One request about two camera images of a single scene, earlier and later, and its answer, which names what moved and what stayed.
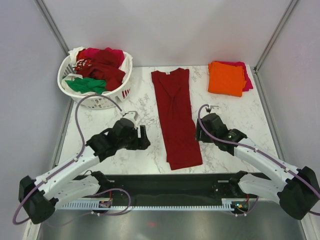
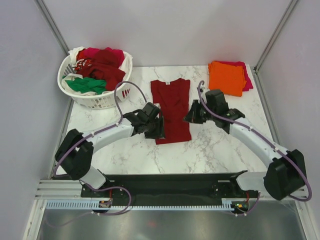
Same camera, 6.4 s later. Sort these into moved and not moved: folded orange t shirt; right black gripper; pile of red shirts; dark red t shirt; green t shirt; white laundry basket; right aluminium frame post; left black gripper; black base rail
Moved: right black gripper; left black gripper; dark red t shirt
Not moved: right aluminium frame post; folded orange t shirt; white laundry basket; green t shirt; black base rail; pile of red shirts
